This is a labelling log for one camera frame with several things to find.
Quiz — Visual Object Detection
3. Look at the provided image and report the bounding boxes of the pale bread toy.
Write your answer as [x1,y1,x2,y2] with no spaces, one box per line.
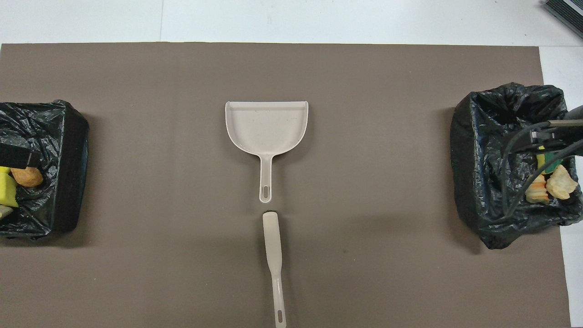
[546,164,579,200]

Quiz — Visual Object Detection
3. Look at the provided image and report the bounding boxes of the small orange tan bread toy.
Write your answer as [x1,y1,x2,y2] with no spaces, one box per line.
[524,173,550,204]

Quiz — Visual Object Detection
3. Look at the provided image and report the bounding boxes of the taut black bag lined bin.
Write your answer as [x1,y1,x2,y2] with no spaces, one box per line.
[0,99,90,240]

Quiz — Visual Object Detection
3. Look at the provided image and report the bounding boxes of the yellow and green sponge piece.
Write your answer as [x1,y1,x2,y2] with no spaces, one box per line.
[536,145,568,175]

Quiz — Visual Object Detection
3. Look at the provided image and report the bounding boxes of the open black bag lined bin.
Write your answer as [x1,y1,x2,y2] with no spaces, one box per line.
[450,82,583,250]

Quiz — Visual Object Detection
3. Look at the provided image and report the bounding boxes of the dark ribbed panel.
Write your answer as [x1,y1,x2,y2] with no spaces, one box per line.
[542,0,583,39]

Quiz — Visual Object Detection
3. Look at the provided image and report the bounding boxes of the brown nugget toy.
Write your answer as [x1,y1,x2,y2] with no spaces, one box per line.
[10,166,44,188]

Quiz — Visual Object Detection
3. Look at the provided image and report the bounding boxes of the beige plastic dustpan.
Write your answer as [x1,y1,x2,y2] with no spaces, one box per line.
[225,101,309,204]

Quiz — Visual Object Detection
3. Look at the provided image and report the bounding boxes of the beige brush with black bristles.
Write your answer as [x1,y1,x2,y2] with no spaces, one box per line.
[262,210,288,328]

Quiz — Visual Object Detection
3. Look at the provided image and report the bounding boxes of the brown table mat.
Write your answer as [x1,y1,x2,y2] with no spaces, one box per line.
[0,42,572,328]

